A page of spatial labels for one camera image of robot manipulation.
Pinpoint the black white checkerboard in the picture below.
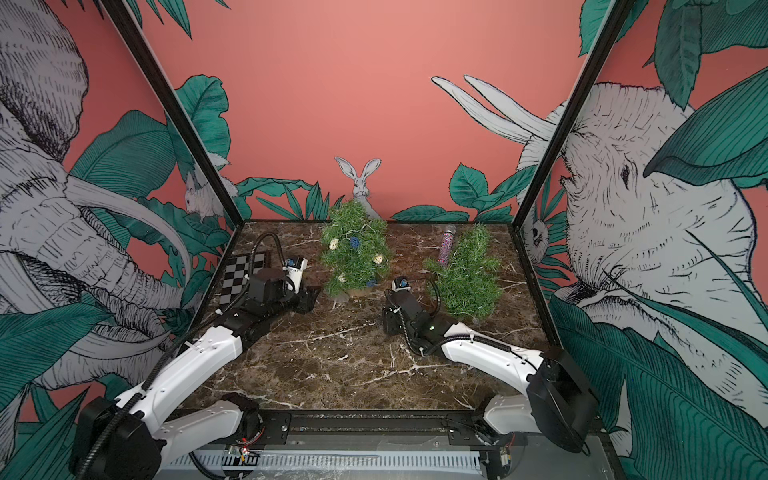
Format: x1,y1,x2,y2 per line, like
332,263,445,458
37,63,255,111
219,250,270,307

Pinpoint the right black frame post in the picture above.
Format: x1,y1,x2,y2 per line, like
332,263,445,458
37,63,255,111
512,0,634,233

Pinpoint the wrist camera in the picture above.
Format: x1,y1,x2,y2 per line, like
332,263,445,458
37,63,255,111
391,276,412,292
283,255,308,293

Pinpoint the green christmas tree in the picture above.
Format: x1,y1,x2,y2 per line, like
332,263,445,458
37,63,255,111
423,225,503,322
321,200,392,297

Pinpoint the purple glitter tube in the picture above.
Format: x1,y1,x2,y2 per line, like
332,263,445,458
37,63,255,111
437,224,457,267

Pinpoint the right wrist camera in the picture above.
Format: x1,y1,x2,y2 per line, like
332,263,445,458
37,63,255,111
391,276,412,292

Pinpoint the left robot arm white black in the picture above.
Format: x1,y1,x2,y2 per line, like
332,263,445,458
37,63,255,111
69,256,320,479

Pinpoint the rattan ball string light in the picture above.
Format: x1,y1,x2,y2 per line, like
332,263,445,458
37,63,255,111
322,235,389,293

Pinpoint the black frame post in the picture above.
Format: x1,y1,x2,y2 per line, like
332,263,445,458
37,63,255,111
101,0,244,229
512,0,634,233

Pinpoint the left black frame post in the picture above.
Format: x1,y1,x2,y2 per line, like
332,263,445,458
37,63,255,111
101,0,244,229

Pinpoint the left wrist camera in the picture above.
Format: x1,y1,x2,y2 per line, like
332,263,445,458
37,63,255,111
283,255,308,293

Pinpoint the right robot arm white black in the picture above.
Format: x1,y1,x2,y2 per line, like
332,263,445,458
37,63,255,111
382,287,599,453

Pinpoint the white slotted cable duct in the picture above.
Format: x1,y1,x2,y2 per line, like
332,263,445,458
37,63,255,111
196,450,483,474

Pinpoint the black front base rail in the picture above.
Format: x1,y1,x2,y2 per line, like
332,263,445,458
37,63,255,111
255,409,497,447

